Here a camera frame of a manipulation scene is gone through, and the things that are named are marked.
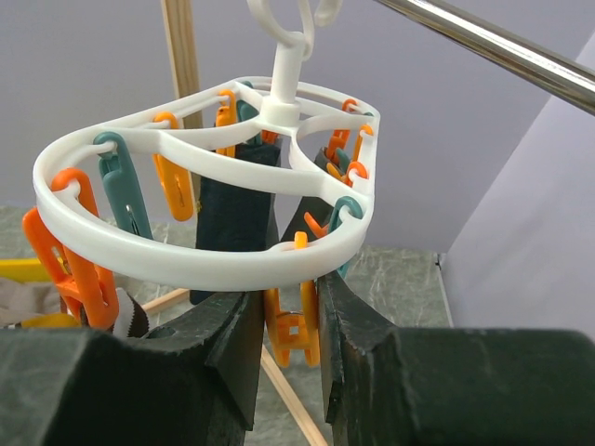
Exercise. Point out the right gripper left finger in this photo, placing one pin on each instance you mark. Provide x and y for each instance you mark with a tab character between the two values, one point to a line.
199	371

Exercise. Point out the yellow plastic tray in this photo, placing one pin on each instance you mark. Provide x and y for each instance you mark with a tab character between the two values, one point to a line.
24	270

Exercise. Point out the orange clothes peg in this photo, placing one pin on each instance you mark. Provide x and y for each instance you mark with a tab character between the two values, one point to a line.
87	289

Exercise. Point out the metal hanging rod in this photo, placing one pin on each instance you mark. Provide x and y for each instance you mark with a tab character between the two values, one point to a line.
544	68

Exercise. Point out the yellow-orange clothes peg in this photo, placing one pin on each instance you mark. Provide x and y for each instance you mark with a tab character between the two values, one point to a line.
294	330

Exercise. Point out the grey sock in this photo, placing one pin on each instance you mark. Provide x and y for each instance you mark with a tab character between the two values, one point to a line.
23	301

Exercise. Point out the white round clip hanger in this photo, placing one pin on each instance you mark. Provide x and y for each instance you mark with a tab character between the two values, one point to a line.
288	178

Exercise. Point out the navy blue hanging sock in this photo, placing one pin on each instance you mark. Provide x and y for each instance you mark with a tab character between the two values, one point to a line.
235	219

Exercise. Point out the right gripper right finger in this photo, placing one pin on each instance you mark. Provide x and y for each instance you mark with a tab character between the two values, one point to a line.
364	370

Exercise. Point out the wooden rack frame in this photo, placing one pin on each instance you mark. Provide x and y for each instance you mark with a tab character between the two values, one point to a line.
179	33

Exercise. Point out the teal clothes peg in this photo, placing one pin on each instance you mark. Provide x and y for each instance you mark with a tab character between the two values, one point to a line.
121	186

